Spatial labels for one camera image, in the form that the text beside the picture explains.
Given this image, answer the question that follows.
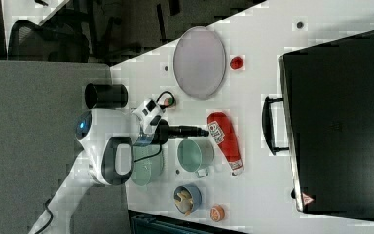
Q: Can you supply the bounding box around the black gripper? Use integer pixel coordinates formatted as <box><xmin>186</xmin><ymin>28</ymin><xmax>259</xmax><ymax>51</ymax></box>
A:
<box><xmin>152</xmin><ymin>119</ymin><xmax>209</xmax><ymax>145</ymax></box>

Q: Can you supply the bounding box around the red ketchup bottle toy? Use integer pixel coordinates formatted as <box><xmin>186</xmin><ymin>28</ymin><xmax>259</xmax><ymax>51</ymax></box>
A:
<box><xmin>207</xmin><ymin>112</ymin><xmax>244</xmax><ymax>176</ymax></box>

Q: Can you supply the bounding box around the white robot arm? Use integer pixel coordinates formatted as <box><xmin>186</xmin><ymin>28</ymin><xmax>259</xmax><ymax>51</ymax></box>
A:
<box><xmin>28</xmin><ymin>109</ymin><xmax>209</xmax><ymax>234</ymax></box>

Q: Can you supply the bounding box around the green metal mug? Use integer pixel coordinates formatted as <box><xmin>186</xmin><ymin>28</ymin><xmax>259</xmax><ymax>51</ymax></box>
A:
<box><xmin>177</xmin><ymin>139</ymin><xmax>214</xmax><ymax>178</ymax></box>

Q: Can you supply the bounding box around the light red strawberry toy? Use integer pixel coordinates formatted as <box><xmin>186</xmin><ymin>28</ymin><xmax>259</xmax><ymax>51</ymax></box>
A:
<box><xmin>164</xmin><ymin>97</ymin><xmax>175</xmax><ymax>108</ymax></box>

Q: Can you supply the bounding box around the blue bowl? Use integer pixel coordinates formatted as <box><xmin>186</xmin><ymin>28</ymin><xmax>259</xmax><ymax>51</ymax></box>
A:
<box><xmin>173</xmin><ymin>184</ymin><xmax>202</xmax><ymax>216</ymax></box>

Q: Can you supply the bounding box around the yellow toy in bowl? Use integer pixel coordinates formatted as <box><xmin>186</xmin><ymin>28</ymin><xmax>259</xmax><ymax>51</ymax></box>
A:
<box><xmin>174</xmin><ymin>192</ymin><xmax>193</xmax><ymax>216</ymax></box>

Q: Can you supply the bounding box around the grey round plate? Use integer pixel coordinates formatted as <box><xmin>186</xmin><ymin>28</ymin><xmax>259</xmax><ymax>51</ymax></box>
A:
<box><xmin>173</xmin><ymin>26</ymin><xmax>226</xmax><ymax>100</ymax></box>

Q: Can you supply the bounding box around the dark red strawberry toy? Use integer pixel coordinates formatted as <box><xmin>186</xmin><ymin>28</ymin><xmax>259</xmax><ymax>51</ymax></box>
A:
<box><xmin>230</xmin><ymin>56</ymin><xmax>243</xmax><ymax>70</ymax></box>

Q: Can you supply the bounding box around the orange slice toy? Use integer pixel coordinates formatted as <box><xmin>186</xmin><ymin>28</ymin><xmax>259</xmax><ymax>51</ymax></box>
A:
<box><xmin>210</xmin><ymin>205</ymin><xmax>225</xmax><ymax>222</ymax></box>

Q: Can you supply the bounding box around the black cylinder cup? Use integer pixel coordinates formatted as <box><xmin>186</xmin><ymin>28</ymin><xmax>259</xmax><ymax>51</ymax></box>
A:
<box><xmin>84</xmin><ymin>83</ymin><xmax>128</xmax><ymax>109</ymax></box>

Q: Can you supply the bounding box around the black toaster oven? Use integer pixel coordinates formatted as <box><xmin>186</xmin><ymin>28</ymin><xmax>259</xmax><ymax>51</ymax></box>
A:
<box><xmin>278</xmin><ymin>30</ymin><xmax>374</xmax><ymax>221</ymax></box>

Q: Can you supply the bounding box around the black office chair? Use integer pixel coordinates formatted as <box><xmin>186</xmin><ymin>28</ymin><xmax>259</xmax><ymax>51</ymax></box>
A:
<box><xmin>7</xmin><ymin>19</ymin><xmax>90</xmax><ymax>63</ymax></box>

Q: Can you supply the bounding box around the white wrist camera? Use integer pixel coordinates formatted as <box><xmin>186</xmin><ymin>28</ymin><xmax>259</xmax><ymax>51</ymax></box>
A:
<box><xmin>131</xmin><ymin>98</ymin><xmax>165</xmax><ymax>130</ymax></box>

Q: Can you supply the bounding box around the black camera cable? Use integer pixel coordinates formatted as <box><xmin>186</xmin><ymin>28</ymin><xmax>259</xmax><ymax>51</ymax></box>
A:
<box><xmin>132</xmin><ymin>91</ymin><xmax>176</xmax><ymax>164</ymax></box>

